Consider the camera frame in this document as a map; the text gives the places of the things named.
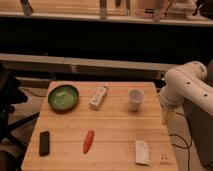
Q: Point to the black office chair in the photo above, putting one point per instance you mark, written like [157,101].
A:
[11,94]

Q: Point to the black phone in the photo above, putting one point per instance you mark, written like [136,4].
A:
[44,143]

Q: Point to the white sponge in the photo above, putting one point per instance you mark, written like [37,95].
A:
[142,153]

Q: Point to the green bowl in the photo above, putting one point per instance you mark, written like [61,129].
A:
[63,97]

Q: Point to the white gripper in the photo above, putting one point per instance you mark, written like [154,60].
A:
[167,116]

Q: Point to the white ceramic cup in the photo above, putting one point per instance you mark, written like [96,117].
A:
[135,98]

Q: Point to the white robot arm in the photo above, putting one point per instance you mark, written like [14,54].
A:
[185,82]

